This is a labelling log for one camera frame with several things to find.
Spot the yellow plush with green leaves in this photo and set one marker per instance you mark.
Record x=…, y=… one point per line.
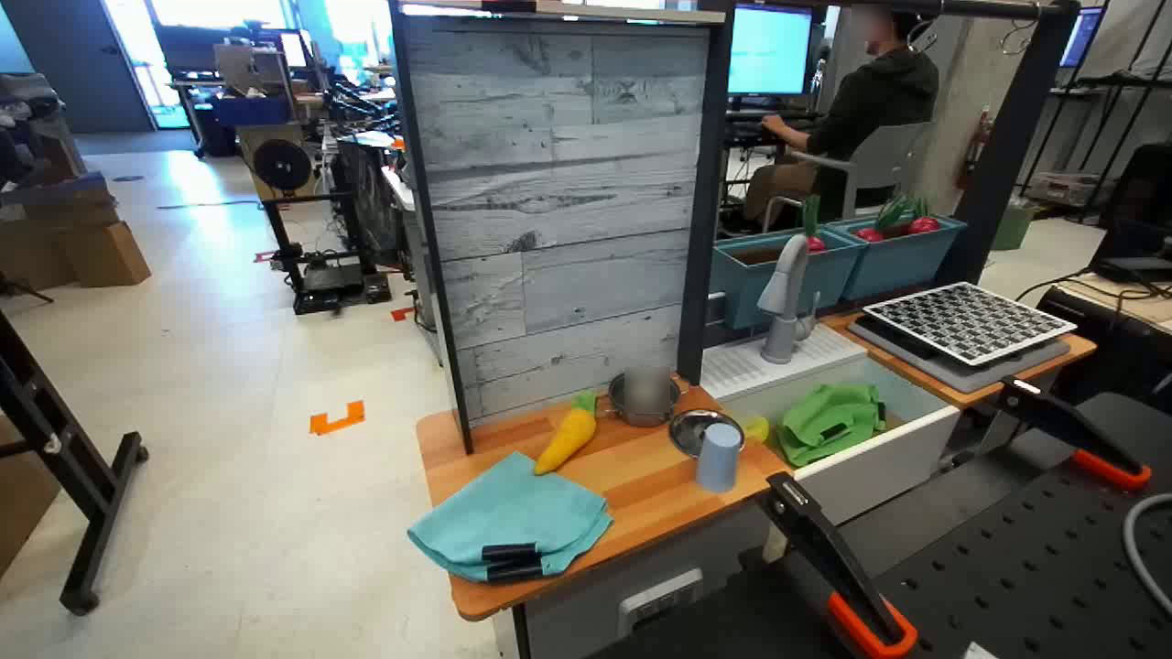
x=570, y=438

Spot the blue towel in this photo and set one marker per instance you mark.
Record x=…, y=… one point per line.
x=507, y=517

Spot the grey toy faucet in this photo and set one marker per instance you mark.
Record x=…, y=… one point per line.
x=788, y=286

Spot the steel bowl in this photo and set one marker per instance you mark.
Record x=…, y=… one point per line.
x=643, y=397

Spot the red plush radish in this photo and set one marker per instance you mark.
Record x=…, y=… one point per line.
x=903, y=219
x=813, y=225

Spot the green towel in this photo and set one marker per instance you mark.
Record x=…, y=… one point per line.
x=829, y=424

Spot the grey wood backsplash panel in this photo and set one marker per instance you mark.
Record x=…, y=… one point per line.
x=561, y=205

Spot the teal planter box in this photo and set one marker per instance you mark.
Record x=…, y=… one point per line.
x=734, y=277
x=903, y=262

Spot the grey-blue plastic cup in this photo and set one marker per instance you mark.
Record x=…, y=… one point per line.
x=718, y=459

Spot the white toy sink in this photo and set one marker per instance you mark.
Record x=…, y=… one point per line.
x=893, y=445

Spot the black clamp orange tip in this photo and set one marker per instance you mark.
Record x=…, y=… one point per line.
x=1075, y=441
x=829, y=563

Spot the computer monitor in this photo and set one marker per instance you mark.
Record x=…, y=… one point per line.
x=771, y=50

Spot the grey chair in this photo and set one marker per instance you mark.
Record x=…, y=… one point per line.
x=884, y=160

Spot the seated person dark hoodie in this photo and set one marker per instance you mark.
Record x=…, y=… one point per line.
x=872, y=95

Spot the checkerboard calibration board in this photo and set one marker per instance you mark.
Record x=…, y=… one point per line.
x=966, y=320

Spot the red fire extinguisher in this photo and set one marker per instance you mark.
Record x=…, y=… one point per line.
x=973, y=148

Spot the black perforated breadboard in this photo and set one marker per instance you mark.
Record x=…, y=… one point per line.
x=1038, y=571

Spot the cardboard box stack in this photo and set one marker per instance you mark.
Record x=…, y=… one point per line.
x=74, y=240

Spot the black floor stand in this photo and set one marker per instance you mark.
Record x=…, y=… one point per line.
x=59, y=450

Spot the black office chair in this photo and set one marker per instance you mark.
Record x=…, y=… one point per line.
x=1137, y=205

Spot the tall black frame post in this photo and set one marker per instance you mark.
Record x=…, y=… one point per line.
x=1011, y=134

